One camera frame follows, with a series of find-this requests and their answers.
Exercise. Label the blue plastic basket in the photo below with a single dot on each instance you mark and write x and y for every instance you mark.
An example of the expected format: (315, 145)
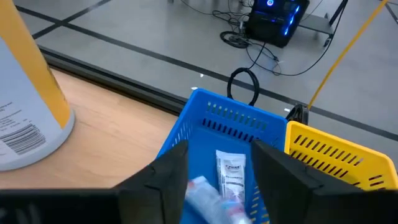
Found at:
(202, 155)

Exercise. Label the clear plastic item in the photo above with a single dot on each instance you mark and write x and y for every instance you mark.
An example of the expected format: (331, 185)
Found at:
(211, 199)

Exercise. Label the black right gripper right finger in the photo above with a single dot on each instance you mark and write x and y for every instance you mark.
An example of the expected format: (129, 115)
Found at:
(289, 193)

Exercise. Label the white toothpaste tube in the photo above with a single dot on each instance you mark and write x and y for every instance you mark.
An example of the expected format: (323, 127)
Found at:
(231, 174)

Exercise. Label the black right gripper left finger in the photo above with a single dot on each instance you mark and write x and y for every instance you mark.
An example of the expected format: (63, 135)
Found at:
(155, 193)

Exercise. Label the white wipes canister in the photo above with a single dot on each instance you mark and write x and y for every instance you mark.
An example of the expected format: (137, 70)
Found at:
(25, 124)

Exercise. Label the black table frame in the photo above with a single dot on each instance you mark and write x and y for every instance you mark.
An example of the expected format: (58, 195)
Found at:
(124, 84)

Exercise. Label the yellow plastic basket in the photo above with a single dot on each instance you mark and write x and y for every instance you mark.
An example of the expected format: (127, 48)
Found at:
(382, 168)

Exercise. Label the black computer tower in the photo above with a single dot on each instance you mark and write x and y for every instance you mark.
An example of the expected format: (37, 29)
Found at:
(273, 21)

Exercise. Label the grey rolling cart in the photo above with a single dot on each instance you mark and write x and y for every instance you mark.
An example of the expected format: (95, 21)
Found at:
(317, 25)

